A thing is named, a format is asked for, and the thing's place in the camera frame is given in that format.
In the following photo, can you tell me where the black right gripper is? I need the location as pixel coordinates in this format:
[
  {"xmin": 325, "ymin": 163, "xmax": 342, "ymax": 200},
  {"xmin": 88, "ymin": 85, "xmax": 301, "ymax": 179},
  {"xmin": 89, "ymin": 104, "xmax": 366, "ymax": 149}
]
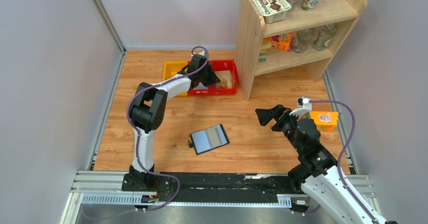
[{"xmin": 254, "ymin": 104, "xmax": 302, "ymax": 153}]

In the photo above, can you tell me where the gold striped credit card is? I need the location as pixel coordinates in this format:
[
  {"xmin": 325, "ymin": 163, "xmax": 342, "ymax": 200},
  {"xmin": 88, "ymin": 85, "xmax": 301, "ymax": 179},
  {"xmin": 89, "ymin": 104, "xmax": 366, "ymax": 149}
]
[{"xmin": 217, "ymin": 73, "xmax": 232, "ymax": 89}]

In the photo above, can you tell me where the black leather card holder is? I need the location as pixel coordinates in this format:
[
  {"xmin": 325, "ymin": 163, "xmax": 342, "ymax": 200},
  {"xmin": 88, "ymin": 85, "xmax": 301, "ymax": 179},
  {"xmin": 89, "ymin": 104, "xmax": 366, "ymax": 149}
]
[{"xmin": 188, "ymin": 124, "xmax": 230, "ymax": 155}]

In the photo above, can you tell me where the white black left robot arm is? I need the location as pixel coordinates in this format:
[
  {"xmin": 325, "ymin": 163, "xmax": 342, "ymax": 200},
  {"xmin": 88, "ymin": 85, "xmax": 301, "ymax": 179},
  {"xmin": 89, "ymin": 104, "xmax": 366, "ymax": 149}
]
[{"xmin": 127, "ymin": 53, "xmax": 220, "ymax": 191}]

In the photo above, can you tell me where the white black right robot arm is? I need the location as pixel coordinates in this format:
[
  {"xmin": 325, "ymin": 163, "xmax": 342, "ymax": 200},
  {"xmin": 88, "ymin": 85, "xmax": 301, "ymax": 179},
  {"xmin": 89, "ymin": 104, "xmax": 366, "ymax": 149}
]
[{"xmin": 255, "ymin": 104, "xmax": 390, "ymax": 223}]

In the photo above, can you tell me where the beige cards stack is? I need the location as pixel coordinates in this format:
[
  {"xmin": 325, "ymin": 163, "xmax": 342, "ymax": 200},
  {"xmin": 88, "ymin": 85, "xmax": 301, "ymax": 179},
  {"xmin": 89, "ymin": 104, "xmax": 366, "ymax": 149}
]
[{"xmin": 216, "ymin": 70, "xmax": 234, "ymax": 89}]

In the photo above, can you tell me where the middle red plastic bin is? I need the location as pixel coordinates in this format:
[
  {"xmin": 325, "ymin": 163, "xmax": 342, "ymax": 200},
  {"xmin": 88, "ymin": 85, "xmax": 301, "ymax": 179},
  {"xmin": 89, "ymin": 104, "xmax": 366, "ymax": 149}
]
[{"xmin": 186, "ymin": 60, "xmax": 215, "ymax": 97}]

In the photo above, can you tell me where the red plastic bin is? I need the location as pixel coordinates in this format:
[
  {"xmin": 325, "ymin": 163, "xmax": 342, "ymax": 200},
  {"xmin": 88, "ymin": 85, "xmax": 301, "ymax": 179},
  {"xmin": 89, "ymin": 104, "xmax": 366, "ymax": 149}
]
[
  {"xmin": 209, "ymin": 60, "xmax": 238, "ymax": 95},
  {"xmin": 186, "ymin": 60, "xmax": 215, "ymax": 97}
]

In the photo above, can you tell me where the right red plastic bin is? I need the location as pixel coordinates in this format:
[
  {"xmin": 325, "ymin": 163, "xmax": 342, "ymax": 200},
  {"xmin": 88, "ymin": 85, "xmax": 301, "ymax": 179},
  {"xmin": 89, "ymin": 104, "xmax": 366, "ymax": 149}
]
[{"xmin": 209, "ymin": 60, "xmax": 238, "ymax": 95}]

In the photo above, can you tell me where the yellow plastic bin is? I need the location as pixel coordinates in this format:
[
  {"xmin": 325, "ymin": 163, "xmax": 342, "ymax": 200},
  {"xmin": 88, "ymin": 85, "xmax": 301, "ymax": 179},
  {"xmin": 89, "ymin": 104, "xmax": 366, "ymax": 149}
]
[{"xmin": 162, "ymin": 61, "xmax": 190, "ymax": 98}]

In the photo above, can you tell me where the yellow green juice carton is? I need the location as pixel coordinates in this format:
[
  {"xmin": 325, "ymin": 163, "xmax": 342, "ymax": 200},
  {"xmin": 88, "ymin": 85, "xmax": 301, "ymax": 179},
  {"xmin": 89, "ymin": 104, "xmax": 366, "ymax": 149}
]
[{"xmin": 309, "ymin": 111, "xmax": 339, "ymax": 132}]

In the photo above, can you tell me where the stacked colourful sponges pack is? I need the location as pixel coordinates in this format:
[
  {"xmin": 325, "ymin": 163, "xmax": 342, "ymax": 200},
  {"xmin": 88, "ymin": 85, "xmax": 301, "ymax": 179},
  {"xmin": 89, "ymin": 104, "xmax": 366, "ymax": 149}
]
[{"xmin": 258, "ymin": 38, "xmax": 272, "ymax": 62}]

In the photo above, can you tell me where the red orange cookie box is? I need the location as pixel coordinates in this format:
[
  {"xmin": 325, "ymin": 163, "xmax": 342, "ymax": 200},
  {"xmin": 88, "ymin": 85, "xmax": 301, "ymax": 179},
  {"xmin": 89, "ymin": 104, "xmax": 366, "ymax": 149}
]
[{"xmin": 269, "ymin": 32, "xmax": 293, "ymax": 52}]

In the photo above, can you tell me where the clear glass bottle left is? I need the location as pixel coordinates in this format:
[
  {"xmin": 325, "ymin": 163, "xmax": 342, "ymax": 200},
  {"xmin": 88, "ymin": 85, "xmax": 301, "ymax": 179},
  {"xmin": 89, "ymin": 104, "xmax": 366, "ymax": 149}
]
[{"xmin": 292, "ymin": 28, "xmax": 315, "ymax": 53}]

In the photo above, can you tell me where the clear glass bottle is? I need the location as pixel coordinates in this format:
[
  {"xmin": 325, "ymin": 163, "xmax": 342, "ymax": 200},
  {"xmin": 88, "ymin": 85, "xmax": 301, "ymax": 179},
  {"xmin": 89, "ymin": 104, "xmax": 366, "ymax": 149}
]
[
  {"xmin": 312, "ymin": 23, "xmax": 338, "ymax": 51},
  {"xmin": 292, "ymin": 28, "xmax": 315, "ymax": 53}
]

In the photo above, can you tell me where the wooden shelf unit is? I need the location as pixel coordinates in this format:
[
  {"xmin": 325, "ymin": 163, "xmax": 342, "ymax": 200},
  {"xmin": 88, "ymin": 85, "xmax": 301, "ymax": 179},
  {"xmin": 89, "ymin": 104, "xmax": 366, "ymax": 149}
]
[{"xmin": 235, "ymin": 0, "xmax": 367, "ymax": 100}]

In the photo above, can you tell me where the clear glass bottle right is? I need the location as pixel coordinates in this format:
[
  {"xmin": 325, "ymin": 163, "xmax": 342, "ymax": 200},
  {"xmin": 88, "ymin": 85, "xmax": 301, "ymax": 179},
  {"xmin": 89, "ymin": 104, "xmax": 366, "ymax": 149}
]
[{"xmin": 312, "ymin": 23, "xmax": 338, "ymax": 51}]

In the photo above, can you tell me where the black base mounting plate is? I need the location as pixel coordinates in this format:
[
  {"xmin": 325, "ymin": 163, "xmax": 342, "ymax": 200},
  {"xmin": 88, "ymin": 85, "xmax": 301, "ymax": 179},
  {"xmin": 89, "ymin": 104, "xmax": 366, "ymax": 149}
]
[{"xmin": 121, "ymin": 172, "xmax": 306, "ymax": 204}]

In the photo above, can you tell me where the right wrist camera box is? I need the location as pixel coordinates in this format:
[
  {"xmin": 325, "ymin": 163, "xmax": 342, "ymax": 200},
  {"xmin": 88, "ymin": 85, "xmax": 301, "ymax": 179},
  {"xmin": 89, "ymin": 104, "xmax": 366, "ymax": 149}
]
[{"xmin": 289, "ymin": 96, "xmax": 312, "ymax": 117}]

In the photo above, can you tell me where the aluminium frame rail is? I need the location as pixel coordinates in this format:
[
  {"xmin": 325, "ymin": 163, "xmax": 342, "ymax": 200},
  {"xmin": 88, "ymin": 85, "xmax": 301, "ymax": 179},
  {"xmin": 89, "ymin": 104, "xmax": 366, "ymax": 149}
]
[{"xmin": 60, "ymin": 0, "xmax": 128, "ymax": 224}]

